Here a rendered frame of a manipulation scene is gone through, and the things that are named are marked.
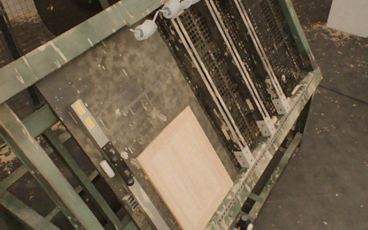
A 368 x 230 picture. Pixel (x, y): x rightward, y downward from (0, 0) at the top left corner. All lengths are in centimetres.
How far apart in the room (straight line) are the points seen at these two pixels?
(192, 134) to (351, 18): 391
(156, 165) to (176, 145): 16
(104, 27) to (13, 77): 44
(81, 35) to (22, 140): 46
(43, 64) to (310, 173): 264
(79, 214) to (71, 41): 68
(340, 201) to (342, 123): 97
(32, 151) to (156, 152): 60
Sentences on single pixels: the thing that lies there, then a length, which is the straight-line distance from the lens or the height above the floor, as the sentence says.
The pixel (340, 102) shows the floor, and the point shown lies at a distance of 427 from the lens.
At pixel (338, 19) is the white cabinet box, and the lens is 554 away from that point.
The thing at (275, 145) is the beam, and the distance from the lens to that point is 247.
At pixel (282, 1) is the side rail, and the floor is 142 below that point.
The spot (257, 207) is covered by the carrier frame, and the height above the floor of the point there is 18.
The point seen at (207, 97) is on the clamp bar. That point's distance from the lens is 200.
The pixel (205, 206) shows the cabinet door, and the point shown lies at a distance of 200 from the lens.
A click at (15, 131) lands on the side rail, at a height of 175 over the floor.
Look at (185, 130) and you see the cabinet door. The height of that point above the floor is 129.
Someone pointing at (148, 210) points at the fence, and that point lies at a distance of 171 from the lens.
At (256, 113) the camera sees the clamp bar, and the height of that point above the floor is 106.
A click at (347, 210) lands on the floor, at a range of 333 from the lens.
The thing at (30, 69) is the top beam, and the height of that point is 191.
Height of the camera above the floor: 263
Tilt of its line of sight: 41 degrees down
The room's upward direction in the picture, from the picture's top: 3 degrees counter-clockwise
